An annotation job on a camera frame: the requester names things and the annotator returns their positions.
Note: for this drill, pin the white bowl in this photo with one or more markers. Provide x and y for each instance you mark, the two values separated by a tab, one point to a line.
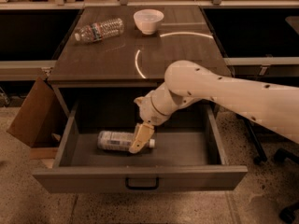
148	20

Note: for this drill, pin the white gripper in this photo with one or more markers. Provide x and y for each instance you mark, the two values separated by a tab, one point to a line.
149	109

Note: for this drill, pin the open grey top drawer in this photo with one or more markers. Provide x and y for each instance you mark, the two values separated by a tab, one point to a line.
188	154

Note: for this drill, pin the black chair leg with caster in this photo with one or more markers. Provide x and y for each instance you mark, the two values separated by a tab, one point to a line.
261	156

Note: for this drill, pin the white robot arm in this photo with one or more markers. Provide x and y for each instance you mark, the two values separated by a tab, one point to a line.
276	107

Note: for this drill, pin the black drawer handle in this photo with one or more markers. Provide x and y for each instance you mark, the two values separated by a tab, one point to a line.
142	183

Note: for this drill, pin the blue labelled plastic bottle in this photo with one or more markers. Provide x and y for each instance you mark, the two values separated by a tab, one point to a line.
120	141

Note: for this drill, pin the brown cardboard box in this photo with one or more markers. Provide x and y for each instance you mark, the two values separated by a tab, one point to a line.
40	118

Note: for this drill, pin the grey cabinet with counter top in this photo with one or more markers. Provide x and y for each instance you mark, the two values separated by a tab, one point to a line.
134	59

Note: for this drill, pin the clear plastic water bottle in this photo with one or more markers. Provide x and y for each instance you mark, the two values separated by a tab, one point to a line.
99	31

